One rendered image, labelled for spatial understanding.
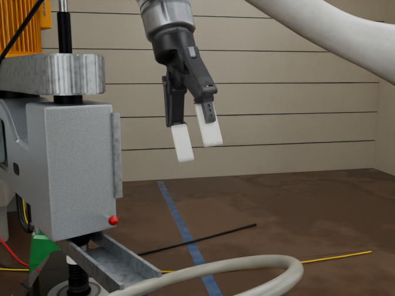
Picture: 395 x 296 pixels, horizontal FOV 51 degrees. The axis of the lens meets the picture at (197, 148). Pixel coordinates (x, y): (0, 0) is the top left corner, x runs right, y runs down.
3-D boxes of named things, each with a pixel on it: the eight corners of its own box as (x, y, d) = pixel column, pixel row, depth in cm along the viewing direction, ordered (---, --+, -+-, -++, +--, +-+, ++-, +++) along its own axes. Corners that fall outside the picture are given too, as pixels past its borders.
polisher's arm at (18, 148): (-4, 197, 194) (-14, 93, 186) (45, 189, 208) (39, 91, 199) (44, 249, 137) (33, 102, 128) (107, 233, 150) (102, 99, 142)
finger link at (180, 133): (171, 125, 76) (170, 126, 77) (179, 162, 75) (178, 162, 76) (186, 123, 77) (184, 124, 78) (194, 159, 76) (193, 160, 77)
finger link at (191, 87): (190, 70, 72) (191, 62, 71) (217, 102, 64) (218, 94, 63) (170, 71, 71) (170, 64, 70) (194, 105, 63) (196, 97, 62)
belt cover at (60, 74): (-22, 96, 190) (-25, 59, 187) (34, 94, 205) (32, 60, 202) (41, 111, 115) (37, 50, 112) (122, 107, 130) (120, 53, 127)
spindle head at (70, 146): (21, 219, 154) (12, 100, 146) (78, 208, 167) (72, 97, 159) (53, 252, 126) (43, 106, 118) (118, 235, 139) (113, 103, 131)
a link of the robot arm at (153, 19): (181, 19, 79) (187, 47, 78) (135, 20, 76) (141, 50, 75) (197, -8, 71) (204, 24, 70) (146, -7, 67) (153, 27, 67)
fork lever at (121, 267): (27, 230, 153) (26, 217, 153) (77, 219, 165) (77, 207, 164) (107, 308, 99) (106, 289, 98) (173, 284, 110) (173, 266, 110)
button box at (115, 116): (105, 193, 141) (101, 111, 136) (112, 192, 143) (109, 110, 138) (115, 198, 135) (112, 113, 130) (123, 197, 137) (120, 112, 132)
